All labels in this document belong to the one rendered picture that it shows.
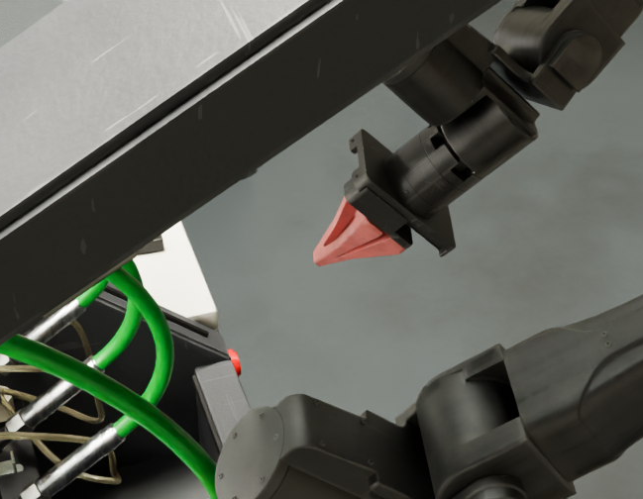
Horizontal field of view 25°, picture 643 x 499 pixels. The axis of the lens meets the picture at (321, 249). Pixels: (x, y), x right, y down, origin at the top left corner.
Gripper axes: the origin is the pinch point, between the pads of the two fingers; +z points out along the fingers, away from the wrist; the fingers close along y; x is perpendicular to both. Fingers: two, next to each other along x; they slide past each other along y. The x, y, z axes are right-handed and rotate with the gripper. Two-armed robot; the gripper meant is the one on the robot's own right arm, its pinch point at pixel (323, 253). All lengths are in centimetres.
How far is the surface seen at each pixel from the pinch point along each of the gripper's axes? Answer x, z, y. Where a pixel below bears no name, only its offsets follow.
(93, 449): 10.2, 20.8, 5.2
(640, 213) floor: -156, 30, -143
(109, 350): 1.4, 18.6, 6.1
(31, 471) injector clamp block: 0.0, 36.0, 0.5
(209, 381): -13.6, 26.9, -12.6
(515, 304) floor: -127, 53, -121
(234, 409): -9.7, 25.1, -14.3
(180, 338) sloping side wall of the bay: -15.7, 25.9, -7.8
